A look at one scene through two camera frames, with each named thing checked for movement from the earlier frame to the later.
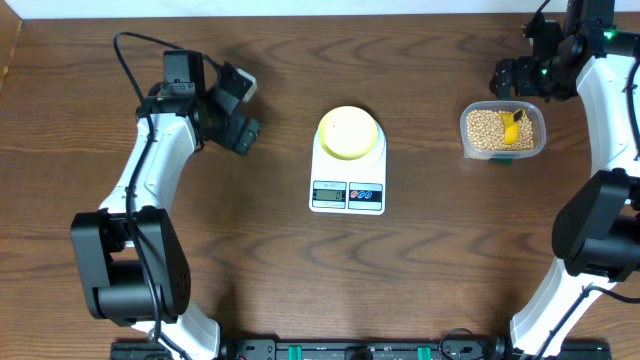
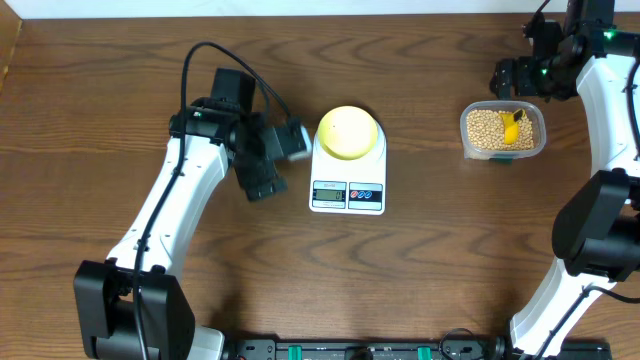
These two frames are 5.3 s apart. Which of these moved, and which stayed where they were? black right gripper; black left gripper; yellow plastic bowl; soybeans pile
Moved: black left gripper
Stayed: black right gripper; yellow plastic bowl; soybeans pile
